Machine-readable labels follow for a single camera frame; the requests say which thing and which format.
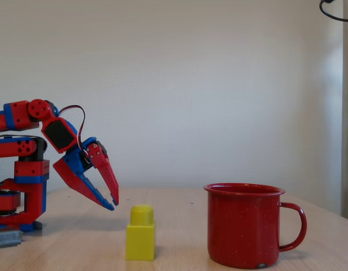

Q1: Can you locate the black hanging cable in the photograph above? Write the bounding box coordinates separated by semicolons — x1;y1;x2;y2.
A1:
319;0;348;24

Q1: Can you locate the red speckled mug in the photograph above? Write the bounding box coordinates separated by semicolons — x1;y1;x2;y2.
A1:
203;182;308;269

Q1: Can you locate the yellow green toy block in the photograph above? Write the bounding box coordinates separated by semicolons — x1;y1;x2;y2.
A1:
125;204;156;261

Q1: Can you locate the red white black servo wire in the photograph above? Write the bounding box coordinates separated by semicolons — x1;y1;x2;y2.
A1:
56;104;88;151

